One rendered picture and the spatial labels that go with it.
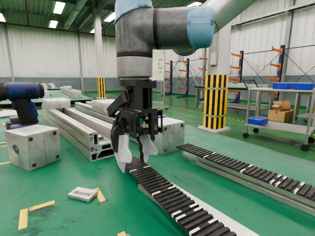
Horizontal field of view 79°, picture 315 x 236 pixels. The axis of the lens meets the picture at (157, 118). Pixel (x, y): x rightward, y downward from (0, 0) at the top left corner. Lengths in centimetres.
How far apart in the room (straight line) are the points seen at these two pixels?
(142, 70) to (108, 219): 27
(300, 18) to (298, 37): 63
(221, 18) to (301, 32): 814
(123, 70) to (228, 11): 28
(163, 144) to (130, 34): 34
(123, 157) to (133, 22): 27
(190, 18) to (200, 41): 4
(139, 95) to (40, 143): 33
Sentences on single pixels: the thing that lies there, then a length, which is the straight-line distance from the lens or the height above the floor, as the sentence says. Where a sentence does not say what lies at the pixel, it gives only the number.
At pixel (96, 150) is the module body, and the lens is 59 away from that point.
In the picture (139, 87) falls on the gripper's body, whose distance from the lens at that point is 37.
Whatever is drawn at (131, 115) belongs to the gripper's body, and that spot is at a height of 94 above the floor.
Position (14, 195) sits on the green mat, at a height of 78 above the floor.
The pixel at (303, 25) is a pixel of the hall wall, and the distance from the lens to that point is 866.
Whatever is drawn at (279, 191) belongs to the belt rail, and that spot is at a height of 80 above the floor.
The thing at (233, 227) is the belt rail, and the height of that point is 81.
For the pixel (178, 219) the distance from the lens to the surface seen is 31.
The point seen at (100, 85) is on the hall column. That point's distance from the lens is 1090.
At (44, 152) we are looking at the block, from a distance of 61.
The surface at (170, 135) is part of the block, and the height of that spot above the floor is 84.
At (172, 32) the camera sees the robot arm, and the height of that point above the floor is 109.
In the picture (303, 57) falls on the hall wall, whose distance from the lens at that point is 850.
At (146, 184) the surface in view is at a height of 81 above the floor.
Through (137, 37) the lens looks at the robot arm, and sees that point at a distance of 39.
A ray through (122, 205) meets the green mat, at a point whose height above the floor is 78.
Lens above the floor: 101
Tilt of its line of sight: 11 degrees down
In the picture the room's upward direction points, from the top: straight up
